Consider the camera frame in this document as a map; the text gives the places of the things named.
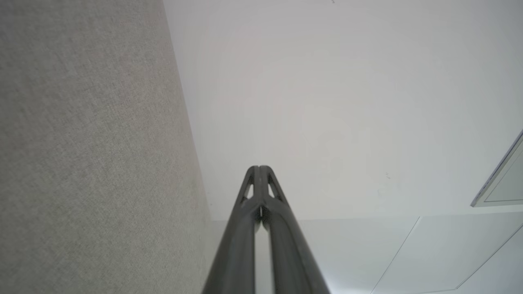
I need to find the grey fabric sofa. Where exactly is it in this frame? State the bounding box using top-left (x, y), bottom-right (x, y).
top-left (0, 0), bottom-right (215, 294)

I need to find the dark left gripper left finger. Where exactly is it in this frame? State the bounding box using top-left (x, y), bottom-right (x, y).
top-left (202, 165), bottom-right (261, 294)

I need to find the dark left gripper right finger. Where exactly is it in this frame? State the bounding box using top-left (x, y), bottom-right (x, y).
top-left (260, 165), bottom-right (331, 294)

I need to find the grey framed glass panel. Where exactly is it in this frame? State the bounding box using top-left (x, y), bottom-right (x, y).
top-left (470, 130), bottom-right (523, 208)

